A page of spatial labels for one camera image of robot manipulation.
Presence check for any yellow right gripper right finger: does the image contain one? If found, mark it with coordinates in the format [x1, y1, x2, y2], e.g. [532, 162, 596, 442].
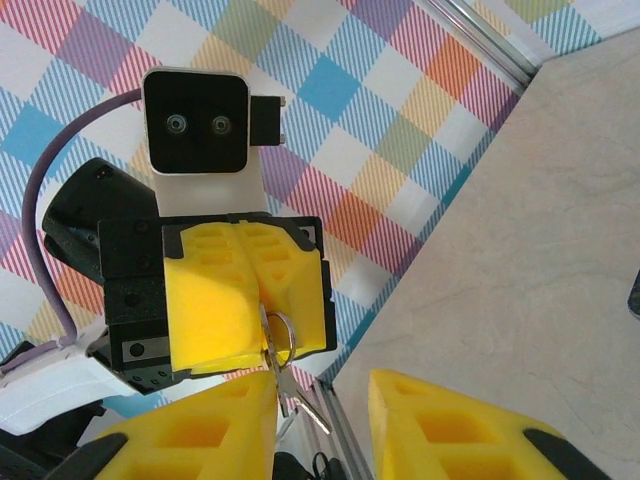
[368, 368, 604, 480]

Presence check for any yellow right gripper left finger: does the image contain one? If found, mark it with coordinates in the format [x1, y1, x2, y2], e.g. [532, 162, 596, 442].
[63, 372, 278, 480]

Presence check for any aluminium side rail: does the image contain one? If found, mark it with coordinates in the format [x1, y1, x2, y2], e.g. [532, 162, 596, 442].
[308, 377, 374, 480]

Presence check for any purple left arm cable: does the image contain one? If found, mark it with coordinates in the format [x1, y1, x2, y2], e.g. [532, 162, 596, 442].
[0, 91, 146, 374]

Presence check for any aluminium corner post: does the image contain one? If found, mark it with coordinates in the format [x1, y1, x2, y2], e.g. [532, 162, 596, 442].
[429, 0, 546, 84]

